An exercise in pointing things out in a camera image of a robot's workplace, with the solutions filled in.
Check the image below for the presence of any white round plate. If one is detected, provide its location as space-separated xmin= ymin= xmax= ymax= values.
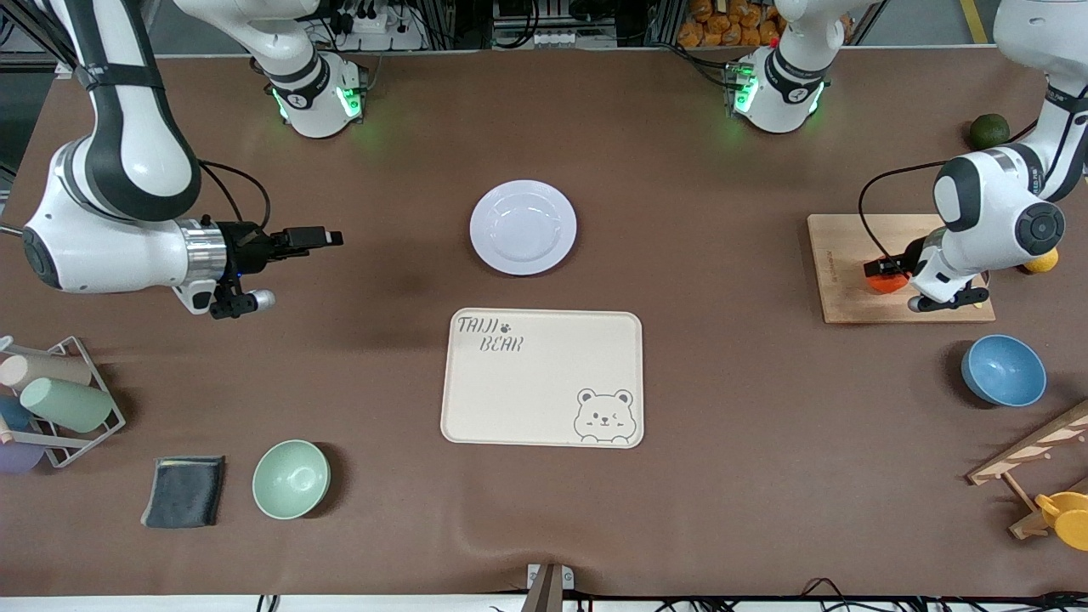
xmin=469 ymin=179 xmax=578 ymax=276

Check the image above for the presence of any wooden cutting board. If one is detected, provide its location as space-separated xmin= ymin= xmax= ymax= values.
xmin=807 ymin=213 xmax=996 ymax=325

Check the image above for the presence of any blue bowl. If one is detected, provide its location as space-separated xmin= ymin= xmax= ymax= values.
xmin=961 ymin=334 xmax=1048 ymax=408

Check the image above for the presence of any dark green lime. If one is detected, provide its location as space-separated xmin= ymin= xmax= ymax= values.
xmin=970 ymin=113 xmax=1012 ymax=151

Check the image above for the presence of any white power strip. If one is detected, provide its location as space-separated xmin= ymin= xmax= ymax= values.
xmin=331 ymin=4 xmax=426 ymax=52

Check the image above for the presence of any wooden peg drying rack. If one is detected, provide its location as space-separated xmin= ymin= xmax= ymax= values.
xmin=966 ymin=399 xmax=1088 ymax=541

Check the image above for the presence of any mint green bowl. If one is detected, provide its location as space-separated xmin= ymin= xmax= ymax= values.
xmin=252 ymin=439 xmax=332 ymax=521

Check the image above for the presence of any beige cup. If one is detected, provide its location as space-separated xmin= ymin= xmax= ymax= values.
xmin=0 ymin=353 xmax=93 ymax=392

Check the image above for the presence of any mint green cup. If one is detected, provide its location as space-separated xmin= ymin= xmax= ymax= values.
xmin=20 ymin=377 xmax=114 ymax=434

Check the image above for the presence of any dark grey folded cloth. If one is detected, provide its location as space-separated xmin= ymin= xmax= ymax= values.
xmin=140 ymin=456 xmax=227 ymax=530

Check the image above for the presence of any cream bear print tray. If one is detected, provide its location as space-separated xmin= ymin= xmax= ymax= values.
xmin=440 ymin=308 xmax=645 ymax=450

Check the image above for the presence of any bag of orange fruit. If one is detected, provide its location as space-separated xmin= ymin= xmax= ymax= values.
xmin=677 ymin=0 xmax=787 ymax=48

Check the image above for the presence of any yellow mug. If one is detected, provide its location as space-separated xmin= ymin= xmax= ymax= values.
xmin=1034 ymin=491 xmax=1088 ymax=552

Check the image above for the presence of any grey power strip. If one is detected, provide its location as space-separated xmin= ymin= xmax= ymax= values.
xmin=491 ymin=25 xmax=621 ymax=50

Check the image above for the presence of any purple cup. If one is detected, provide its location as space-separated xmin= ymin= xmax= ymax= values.
xmin=0 ymin=442 xmax=45 ymax=474

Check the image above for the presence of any white wire cup rack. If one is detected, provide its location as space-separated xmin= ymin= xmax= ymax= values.
xmin=0 ymin=336 xmax=127 ymax=469

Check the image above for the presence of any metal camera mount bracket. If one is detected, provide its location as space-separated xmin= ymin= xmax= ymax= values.
xmin=520 ymin=563 xmax=575 ymax=612

